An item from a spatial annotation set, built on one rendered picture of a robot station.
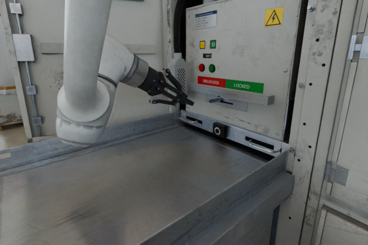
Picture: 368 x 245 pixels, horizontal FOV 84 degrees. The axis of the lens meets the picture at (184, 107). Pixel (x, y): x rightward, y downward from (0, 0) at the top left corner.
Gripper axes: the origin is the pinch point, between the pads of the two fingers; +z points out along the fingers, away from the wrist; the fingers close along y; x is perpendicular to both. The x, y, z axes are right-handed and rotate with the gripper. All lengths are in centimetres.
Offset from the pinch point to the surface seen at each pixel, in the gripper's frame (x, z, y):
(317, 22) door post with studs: 36.5, -1.9, -26.7
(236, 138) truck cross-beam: 13.5, 20.4, 5.6
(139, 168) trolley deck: 3.6, -9.7, 26.9
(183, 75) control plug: -12.8, 4.5, -11.5
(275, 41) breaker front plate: 24.0, 3.7, -25.8
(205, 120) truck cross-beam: -3.9, 18.9, 2.8
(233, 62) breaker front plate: 8.9, 7.2, -19.8
